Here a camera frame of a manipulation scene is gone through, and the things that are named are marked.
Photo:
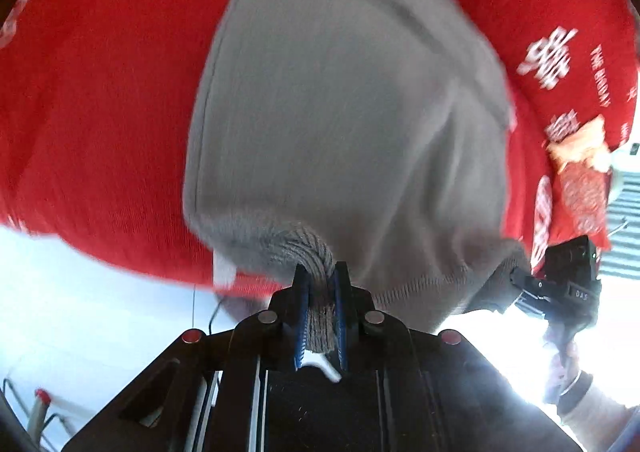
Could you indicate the person's right hand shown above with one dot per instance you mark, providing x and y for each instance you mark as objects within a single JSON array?
[{"x": 555, "y": 372}]

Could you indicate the red white patterned cloth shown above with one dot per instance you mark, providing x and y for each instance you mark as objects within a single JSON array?
[{"x": 582, "y": 202}]

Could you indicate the black wristband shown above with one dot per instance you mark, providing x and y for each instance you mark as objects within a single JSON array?
[{"x": 575, "y": 389}]

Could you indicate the metal rack with red cap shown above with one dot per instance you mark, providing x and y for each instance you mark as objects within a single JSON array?
[{"x": 42, "y": 397}]

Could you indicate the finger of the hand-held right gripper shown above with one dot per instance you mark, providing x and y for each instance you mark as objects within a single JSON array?
[{"x": 522, "y": 279}]

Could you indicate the grey corrugated panel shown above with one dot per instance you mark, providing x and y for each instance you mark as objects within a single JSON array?
[{"x": 622, "y": 242}]

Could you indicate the person's right forearm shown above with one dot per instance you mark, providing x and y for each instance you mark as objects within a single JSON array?
[{"x": 600, "y": 417}]

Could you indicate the grey sweater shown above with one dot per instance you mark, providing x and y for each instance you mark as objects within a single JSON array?
[{"x": 350, "y": 107}]

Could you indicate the red printed blanket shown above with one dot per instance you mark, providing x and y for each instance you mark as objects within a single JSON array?
[{"x": 100, "y": 107}]

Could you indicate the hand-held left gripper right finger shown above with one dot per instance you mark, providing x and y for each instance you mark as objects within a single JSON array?
[{"x": 342, "y": 317}]

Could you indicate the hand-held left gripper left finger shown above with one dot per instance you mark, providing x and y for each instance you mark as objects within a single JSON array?
[{"x": 299, "y": 317}]

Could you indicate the orange crumpled cloth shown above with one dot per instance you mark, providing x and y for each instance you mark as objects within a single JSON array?
[{"x": 580, "y": 140}]

